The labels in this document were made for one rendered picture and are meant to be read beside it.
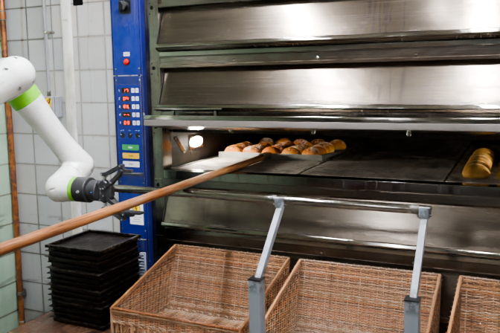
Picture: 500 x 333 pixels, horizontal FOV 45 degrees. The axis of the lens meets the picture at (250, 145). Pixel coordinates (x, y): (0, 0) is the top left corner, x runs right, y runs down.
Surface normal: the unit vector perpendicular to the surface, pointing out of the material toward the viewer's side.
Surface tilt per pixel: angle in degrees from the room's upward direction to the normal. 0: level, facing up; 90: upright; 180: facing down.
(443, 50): 90
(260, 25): 70
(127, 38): 90
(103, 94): 90
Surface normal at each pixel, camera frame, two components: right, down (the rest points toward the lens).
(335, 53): -0.41, 0.11
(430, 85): -0.39, -0.24
